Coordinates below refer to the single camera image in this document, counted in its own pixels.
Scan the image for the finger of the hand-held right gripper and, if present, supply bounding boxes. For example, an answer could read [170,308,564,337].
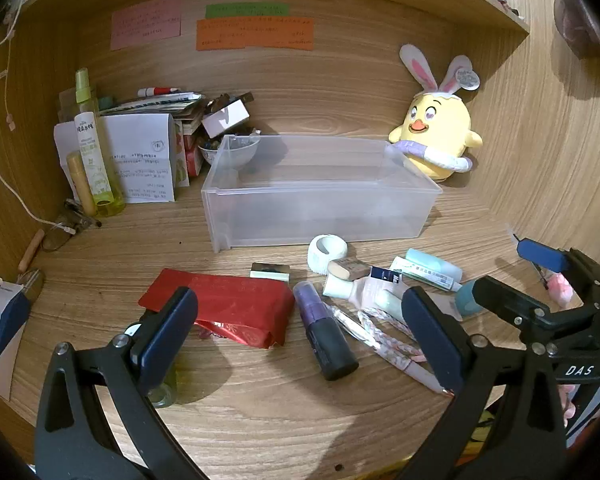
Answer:
[472,276,600,342]
[512,234,600,311]

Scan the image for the white printed tube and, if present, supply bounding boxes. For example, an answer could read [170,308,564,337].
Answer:
[390,256,457,292]

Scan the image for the white tape roll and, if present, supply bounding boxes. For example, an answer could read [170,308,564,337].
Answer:
[307,234,348,275]

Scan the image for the yellow-green spray bottle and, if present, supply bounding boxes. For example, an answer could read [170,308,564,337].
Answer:
[74,67,127,218]

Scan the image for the teal sponge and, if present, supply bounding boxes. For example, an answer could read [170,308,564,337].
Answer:
[454,280,486,317]

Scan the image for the pink patterned pen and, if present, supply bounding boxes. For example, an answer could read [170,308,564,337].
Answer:
[330,305,453,396]

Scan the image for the blue and white box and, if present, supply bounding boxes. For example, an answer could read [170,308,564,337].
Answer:
[0,277,32,402]

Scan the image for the pale teal tube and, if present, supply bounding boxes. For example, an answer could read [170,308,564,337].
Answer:
[405,248,464,282]

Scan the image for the yellow chick plush toy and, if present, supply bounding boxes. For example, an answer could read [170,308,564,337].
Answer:
[387,44,483,183]

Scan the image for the pile of paper booklets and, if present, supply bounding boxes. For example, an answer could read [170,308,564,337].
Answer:
[97,91,205,121]

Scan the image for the pink trinket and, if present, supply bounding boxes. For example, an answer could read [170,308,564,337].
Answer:
[547,272,573,305]

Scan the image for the small dark green bottle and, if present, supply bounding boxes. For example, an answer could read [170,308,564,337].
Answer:
[147,370,178,408]

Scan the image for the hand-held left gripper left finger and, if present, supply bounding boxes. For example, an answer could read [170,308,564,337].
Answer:
[34,286,216,480]

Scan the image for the tan stick tube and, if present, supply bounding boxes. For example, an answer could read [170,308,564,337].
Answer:
[66,151,97,216]

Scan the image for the purple bottle with black cap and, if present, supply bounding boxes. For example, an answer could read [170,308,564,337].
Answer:
[292,281,360,381]

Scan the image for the bowl of beads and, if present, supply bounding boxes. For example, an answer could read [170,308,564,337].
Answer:
[197,130,261,166]

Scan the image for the wire-rim glasses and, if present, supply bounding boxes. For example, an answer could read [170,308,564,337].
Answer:
[41,200,103,252]

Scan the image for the clear plastic storage bin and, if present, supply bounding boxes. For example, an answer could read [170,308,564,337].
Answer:
[201,134,443,253]

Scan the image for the red envelope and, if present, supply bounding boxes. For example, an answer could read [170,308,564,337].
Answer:
[138,268,292,348]

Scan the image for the white cable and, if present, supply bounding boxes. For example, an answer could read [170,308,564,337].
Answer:
[0,0,76,233]

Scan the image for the small white cardboard box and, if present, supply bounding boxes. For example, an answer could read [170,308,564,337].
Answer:
[201,100,248,137]

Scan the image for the white foundation bottle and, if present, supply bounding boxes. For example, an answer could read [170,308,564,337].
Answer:
[322,275,406,311]

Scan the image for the red box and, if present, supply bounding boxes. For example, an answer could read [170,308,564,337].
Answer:
[182,120,204,178]

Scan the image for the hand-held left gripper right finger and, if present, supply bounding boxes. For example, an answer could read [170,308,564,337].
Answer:
[401,286,567,480]

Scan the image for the folded white paper sheet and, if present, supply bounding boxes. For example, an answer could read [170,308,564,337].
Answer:
[54,114,177,205]

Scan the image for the green paper note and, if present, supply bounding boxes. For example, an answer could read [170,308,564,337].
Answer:
[205,3,290,19]

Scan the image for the fruit print box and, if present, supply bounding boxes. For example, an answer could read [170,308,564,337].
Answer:
[172,119,190,187]

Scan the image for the braided pink strap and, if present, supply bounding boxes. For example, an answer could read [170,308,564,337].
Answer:
[357,310,426,361]

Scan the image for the dark round object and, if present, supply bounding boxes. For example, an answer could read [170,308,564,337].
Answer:
[552,0,600,59]

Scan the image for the pink paper note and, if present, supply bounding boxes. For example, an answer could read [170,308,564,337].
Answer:
[110,0,182,52]

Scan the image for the orange paper note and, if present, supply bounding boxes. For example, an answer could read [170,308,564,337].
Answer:
[196,16,315,52]

